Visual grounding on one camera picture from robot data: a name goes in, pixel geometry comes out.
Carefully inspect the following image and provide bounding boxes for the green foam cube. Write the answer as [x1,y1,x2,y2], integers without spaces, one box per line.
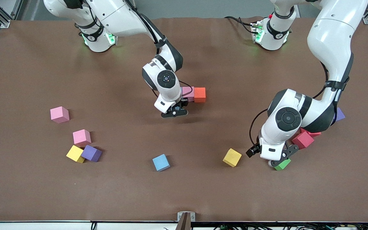
[273,159,291,171]

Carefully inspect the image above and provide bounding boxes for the pink foam cube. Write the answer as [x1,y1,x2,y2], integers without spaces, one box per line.
[181,86,195,102]
[50,106,70,124]
[73,129,92,148]

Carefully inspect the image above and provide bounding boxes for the orange foam cube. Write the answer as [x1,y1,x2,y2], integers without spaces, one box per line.
[194,87,206,103]

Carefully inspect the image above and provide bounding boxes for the yellow foam cube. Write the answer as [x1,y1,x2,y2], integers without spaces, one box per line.
[66,145,86,164]
[222,148,242,168]

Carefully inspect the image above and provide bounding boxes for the red foam cube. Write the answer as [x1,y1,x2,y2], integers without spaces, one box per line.
[302,128,322,138]
[292,132,315,150]

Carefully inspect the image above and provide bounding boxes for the brown table cover sheet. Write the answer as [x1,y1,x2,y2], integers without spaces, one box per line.
[0,17,368,222]

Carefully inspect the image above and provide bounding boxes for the white table edge rail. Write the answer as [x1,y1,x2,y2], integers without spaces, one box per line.
[0,220,368,230]

